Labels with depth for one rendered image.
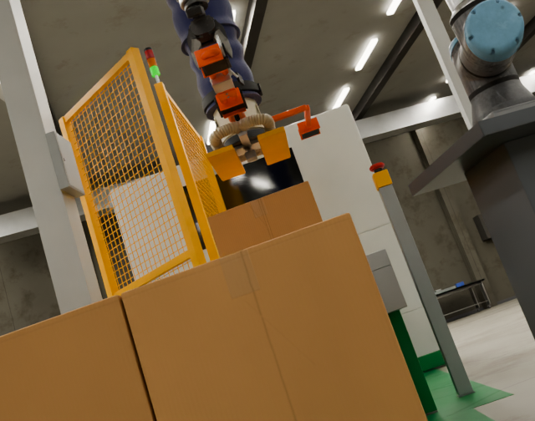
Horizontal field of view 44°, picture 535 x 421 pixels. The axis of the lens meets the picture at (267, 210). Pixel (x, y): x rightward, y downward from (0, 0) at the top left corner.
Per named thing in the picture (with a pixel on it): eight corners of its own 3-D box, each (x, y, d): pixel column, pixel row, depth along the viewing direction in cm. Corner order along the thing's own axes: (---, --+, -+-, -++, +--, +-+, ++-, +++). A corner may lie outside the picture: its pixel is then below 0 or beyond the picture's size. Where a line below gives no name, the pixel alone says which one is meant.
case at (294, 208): (264, 323, 297) (236, 240, 306) (349, 293, 294) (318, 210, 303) (240, 320, 239) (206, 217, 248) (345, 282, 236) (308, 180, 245)
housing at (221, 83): (215, 94, 208) (211, 82, 209) (235, 87, 208) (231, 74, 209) (211, 86, 201) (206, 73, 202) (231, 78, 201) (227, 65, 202)
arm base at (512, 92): (511, 125, 206) (498, 97, 208) (552, 97, 189) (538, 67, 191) (462, 137, 199) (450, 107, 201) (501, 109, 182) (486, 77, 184)
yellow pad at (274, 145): (267, 165, 264) (263, 154, 265) (291, 157, 264) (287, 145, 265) (257, 139, 231) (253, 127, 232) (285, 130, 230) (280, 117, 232)
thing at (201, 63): (204, 78, 195) (199, 63, 196) (227, 70, 195) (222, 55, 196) (198, 67, 187) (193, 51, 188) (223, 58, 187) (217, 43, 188)
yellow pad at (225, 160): (222, 181, 264) (218, 170, 265) (246, 173, 264) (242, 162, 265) (206, 158, 231) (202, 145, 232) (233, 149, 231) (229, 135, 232)
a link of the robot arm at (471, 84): (514, 87, 202) (491, 37, 206) (524, 66, 186) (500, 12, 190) (465, 105, 204) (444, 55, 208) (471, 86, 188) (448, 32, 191)
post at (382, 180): (456, 396, 277) (371, 177, 299) (472, 391, 276) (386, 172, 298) (459, 398, 270) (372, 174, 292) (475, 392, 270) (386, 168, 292)
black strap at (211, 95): (210, 124, 264) (207, 114, 264) (265, 103, 263) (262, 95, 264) (199, 103, 242) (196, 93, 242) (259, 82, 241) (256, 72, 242)
